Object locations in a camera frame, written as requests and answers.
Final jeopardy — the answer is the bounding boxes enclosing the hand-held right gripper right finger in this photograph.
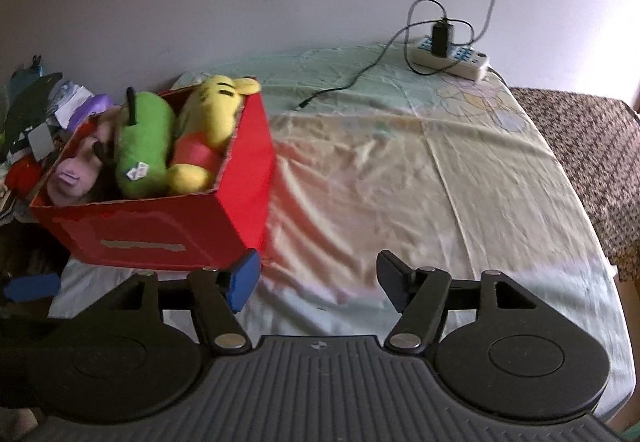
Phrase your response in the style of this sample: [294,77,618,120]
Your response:
[376,249,538,353]

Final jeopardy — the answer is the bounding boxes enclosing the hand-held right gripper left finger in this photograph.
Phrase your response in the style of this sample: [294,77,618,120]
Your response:
[102,249,262,356]

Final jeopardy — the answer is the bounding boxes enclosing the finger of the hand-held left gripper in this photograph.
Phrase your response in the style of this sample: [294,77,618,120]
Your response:
[0,271,63,317]

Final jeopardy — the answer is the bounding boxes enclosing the red cardboard box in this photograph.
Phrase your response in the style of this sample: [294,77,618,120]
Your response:
[29,88,275,273]

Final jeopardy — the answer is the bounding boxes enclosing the pink plush toy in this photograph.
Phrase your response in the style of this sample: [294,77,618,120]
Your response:
[46,109,123,207]

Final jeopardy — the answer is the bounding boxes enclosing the yellow tiger plush toy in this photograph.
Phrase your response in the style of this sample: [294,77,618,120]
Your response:
[166,76,261,195]

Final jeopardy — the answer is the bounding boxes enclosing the green plush toy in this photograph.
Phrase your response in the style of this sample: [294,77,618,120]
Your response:
[114,88,176,200]

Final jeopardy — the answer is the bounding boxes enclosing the red soft item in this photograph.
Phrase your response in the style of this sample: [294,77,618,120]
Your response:
[5,157,45,197]

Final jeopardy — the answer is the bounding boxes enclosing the grey square device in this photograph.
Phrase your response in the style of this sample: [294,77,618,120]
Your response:
[27,126,54,161]

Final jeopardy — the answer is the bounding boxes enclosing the dark green cap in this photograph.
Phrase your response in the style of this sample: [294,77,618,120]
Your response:
[0,72,64,160]

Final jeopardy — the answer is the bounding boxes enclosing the white papers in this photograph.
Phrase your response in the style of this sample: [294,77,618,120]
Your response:
[47,80,88,127]

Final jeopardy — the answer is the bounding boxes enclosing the teal item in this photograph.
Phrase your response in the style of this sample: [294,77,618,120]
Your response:
[9,54,47,95]

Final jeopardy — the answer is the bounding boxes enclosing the white power strip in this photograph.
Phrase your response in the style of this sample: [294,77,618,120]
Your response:
[414,36,491,82]

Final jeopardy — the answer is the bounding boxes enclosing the black charger adapter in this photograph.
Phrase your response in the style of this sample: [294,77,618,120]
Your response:
[431,19,455,58]

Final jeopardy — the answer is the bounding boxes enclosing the brown patterned cloth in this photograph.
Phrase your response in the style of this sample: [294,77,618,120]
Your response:
[507,86,640,283]

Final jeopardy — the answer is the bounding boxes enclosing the black charger cable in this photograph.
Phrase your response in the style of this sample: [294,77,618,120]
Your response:
[295,0,475,111]

